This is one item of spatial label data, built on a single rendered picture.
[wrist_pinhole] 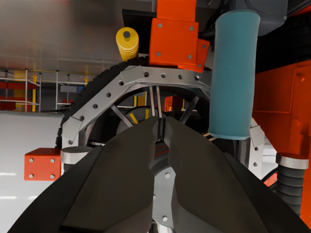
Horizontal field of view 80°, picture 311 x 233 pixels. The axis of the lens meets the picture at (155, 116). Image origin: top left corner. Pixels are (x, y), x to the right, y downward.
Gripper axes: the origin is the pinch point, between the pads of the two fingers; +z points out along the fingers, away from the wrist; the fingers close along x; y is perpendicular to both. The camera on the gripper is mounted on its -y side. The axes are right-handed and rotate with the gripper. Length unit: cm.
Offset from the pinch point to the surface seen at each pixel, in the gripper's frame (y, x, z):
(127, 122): 24.0, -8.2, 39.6
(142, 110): 40, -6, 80
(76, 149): 11.7, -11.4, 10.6
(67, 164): 12.7, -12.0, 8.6
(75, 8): -7, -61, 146
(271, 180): 249, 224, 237
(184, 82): 9.1, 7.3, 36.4
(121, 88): 10.9, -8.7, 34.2
